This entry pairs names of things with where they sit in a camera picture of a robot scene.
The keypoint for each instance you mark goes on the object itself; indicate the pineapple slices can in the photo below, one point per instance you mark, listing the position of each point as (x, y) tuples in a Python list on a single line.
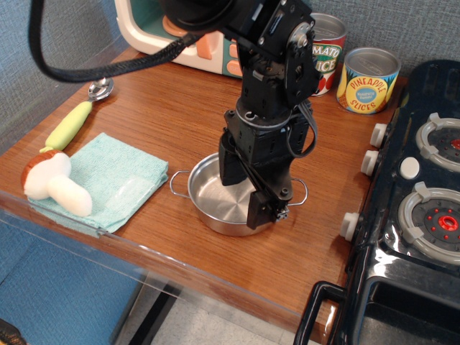
[(367, 80)]

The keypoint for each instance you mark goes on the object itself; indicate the black toy stove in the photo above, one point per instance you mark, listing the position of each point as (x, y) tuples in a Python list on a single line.
[(402, 283)]

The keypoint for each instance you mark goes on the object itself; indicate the spoon with yellow handle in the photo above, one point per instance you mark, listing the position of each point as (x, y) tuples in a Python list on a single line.
[(66, 130)]

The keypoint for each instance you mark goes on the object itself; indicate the plush white mushroom toy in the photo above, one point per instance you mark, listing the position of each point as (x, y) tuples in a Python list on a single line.
[(48, 176)]

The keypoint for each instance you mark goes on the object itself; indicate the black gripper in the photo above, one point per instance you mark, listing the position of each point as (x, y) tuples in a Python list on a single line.
[(262, 150)]

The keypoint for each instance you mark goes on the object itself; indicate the toy microwave teal cream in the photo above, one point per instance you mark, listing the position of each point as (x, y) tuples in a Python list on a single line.
[(145, 27)]

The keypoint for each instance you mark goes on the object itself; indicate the teal folded cloth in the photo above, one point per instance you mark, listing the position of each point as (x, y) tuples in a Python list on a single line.
[(118, 177)]

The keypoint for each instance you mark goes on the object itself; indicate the stainless steel pot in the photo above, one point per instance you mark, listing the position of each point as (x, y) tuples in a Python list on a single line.
[(224, 209)]

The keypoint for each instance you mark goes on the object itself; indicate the clear acrylic barrier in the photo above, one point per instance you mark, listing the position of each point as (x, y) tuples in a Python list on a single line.
[(174, 113)]

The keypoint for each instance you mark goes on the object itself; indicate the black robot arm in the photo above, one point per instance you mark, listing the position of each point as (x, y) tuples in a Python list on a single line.
[(274, 41)]

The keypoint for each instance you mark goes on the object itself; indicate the tomato sauce can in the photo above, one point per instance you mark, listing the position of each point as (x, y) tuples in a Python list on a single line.
[(329, 40)]

